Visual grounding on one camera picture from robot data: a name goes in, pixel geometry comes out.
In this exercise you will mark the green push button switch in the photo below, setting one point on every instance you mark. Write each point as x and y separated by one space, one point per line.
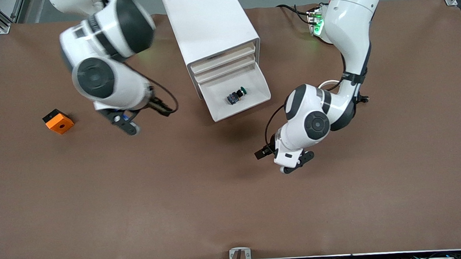
233 98

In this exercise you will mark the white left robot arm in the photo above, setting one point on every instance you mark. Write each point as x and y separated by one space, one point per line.
347 32

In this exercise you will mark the small black plastic component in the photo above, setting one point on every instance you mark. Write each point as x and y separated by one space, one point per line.
364 98

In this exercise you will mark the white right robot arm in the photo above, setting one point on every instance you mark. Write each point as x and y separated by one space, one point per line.
96 49

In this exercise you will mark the orange and black box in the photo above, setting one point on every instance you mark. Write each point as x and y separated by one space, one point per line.
60 124

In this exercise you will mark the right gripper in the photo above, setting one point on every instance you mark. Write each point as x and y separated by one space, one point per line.
157 105

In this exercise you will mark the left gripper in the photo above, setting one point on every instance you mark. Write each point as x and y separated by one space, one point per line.
269 148

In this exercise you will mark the white curved plastic arc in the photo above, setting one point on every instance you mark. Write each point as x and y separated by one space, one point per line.
328 82

